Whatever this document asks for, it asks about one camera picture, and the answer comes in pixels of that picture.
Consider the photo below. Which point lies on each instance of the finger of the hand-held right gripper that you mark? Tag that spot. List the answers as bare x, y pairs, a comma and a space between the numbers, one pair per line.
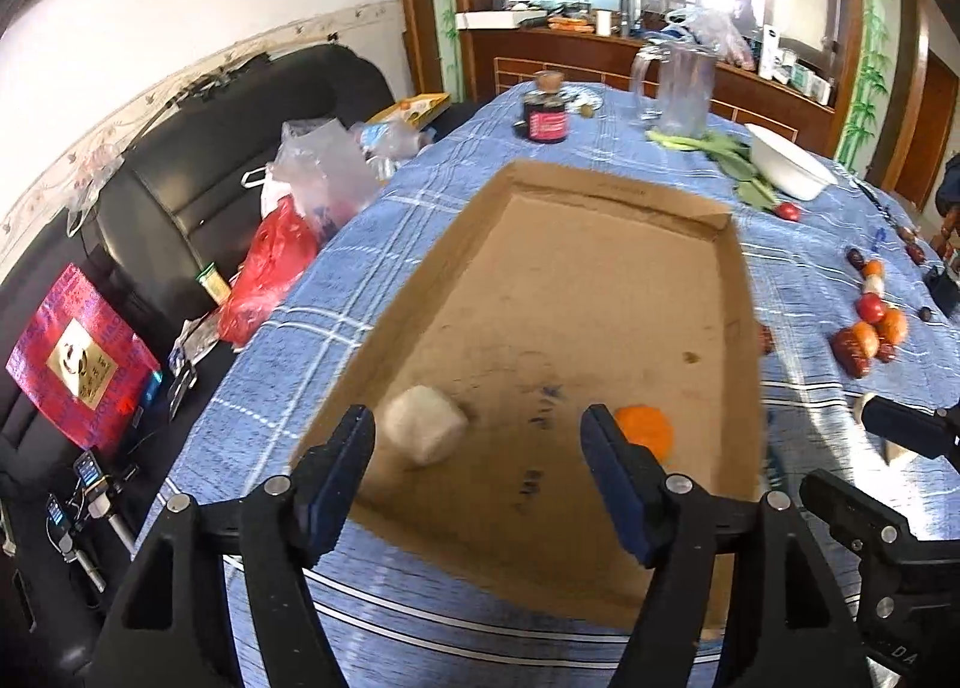
907, 429
847, 504

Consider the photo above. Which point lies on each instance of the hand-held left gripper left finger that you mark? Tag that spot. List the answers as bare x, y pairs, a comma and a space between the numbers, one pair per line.
349, 478

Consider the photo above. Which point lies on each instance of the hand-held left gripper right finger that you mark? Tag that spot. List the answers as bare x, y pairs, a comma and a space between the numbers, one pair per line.
619, 493

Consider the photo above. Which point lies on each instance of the large red date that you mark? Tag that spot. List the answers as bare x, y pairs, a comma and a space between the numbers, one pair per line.
851, 358

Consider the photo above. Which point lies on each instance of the shallow cardboard box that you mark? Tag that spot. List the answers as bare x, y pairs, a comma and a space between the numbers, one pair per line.
562, 298

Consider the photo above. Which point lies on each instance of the black rectangular device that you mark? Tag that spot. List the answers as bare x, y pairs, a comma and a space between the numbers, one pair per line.
943, 292

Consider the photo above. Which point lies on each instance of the blue pen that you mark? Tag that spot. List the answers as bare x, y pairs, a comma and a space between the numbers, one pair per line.
877, 238

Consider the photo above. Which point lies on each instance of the red plastic bag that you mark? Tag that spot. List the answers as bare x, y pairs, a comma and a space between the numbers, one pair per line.
266, 268

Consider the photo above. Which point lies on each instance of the small cream packet green edge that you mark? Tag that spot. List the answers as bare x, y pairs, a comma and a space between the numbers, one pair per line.
214, 285

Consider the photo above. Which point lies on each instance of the small red tomato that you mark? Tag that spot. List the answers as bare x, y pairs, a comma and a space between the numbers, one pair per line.
788, 211

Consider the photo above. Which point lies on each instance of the black device with screen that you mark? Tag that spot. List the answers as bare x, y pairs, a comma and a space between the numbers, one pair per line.
88, 472

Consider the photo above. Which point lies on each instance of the white rectangular dish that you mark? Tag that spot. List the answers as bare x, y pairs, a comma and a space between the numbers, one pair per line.
787, 166

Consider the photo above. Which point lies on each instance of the clear plastic bag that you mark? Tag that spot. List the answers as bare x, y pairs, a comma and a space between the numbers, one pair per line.
322, 170

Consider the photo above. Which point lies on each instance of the green leafy vegetable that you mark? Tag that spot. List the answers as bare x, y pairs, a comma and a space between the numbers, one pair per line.
731, 159

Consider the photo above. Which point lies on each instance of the red gift bag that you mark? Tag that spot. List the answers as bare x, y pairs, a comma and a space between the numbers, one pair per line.
45, 328

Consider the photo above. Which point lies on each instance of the clear plastic bottle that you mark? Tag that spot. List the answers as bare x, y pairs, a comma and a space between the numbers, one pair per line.
390, 140

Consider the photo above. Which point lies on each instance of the black leather sofa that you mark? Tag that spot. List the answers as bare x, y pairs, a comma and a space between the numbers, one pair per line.
187, 155

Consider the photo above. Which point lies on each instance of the yellow cardboard box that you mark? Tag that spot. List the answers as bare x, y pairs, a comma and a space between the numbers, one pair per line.
416, 109

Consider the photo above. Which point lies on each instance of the white product boxes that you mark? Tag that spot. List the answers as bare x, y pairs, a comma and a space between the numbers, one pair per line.
795, 69

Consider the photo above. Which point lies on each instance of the dark jar pink label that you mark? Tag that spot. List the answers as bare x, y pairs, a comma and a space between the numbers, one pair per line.
546, 121

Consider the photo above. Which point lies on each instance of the small green fruit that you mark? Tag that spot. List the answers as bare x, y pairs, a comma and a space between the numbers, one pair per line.
583, 109

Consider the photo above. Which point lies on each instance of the clear glass pitcher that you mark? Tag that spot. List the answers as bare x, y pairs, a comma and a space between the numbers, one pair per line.
682, 95

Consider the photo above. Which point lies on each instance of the patterned plate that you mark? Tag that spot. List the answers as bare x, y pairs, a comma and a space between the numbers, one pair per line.
581, 91

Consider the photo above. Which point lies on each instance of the wooden chair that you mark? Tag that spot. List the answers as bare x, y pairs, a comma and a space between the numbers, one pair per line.
517, 69

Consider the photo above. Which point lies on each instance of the translucent plastic bag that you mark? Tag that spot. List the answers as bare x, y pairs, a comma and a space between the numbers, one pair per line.
712, 31

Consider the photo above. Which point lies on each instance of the wooden sideboard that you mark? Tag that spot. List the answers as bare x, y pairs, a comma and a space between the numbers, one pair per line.
525, 50

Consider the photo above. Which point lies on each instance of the white paper roll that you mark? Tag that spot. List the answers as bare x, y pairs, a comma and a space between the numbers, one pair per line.
604, 21

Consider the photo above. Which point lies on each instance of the long white box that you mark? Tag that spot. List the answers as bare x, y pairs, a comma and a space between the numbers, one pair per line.
487, 19

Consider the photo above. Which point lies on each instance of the dark thermos flask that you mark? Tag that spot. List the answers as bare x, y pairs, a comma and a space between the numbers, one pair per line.
625, 12

